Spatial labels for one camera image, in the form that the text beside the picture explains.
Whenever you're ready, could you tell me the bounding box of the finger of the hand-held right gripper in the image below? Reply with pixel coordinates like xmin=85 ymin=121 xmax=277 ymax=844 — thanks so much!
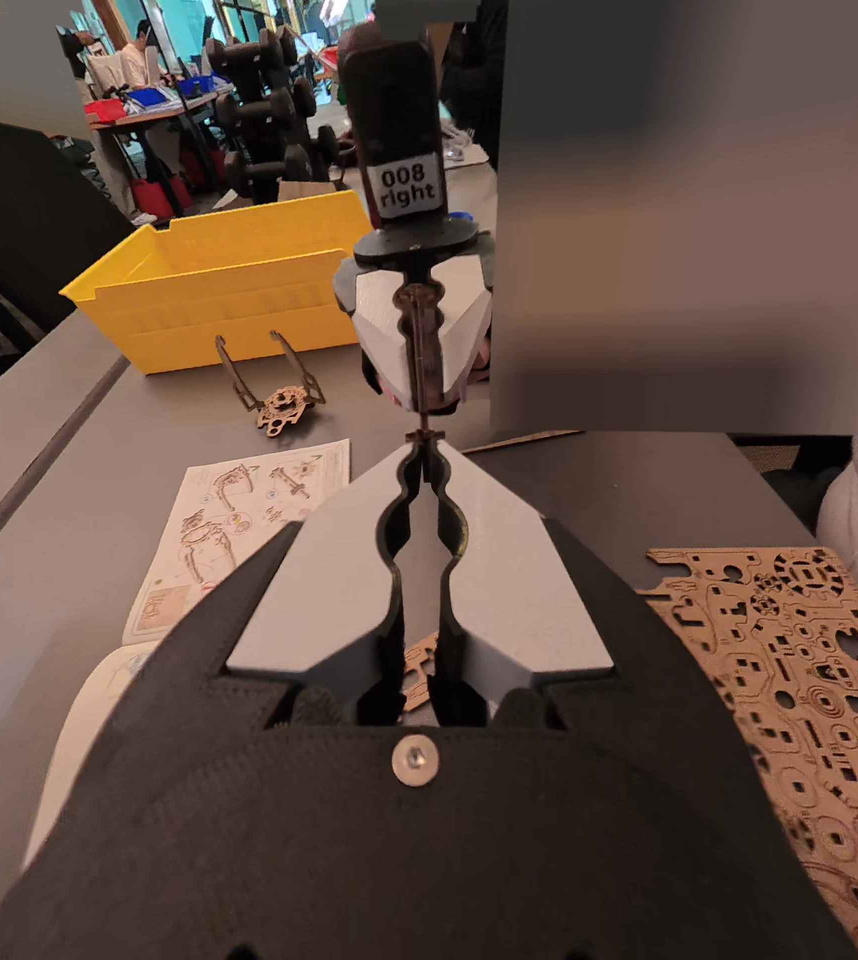
xmin=350 ymin=266 xmax=420 ymax=411
xmin=429 ymin=255 xmax=493 ymax=415

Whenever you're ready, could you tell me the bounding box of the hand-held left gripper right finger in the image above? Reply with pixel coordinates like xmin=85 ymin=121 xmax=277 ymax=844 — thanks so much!
xmin=435 ymin=439 xmax=616 ymax=727

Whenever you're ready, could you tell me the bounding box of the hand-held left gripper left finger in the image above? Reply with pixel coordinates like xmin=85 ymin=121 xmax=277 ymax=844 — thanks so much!
xmin=225 ymin=441 xmax=409 ymax=727

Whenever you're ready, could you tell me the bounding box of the small wooden cross piece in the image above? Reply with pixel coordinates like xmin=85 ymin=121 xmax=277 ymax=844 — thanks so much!
xmin=405 ymin=429 xmax=449 ymax=483

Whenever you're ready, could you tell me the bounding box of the wooden claw model assembly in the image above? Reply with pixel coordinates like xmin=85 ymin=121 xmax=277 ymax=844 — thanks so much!
xmin=213 ymin=330 xmax=327 ymax=438

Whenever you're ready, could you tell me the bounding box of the laser-cut wooden parts sheet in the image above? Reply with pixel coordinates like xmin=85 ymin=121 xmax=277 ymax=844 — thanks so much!
xmin=635 ymin=546 xmax=858 ymax=960

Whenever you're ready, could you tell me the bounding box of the printed instruction sheet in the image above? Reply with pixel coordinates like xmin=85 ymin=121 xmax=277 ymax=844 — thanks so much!
xmin=20 ymin=438 xmax=352 ymax=871

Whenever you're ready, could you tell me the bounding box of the small wooden sheet offcut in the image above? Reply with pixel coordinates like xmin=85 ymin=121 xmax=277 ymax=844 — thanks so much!
xmin=402 ymin=632 xmax=442 ymax=714

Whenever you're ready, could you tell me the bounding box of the black dumbbell rack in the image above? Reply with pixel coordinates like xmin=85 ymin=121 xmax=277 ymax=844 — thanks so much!
xmin=204 ymin=26 xmax=341 ymax=205

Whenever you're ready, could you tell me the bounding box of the yellow plastic bin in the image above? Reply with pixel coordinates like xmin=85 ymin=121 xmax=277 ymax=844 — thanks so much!
xmin=60 ymin=189 xmax=376 ymax=376

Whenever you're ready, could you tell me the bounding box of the long work table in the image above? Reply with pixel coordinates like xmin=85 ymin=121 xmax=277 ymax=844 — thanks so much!
xmin=84 ymin=75 xmax=238 ymax=219

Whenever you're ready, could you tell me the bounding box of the red crate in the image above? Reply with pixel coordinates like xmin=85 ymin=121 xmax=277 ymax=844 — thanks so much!
xmin=129 ymin=174 xmax=194 ymax=219

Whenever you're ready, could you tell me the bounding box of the black panel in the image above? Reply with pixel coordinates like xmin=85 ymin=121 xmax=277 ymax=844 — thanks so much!
xmin=0 ymin=112 xmax=137 ymax=339

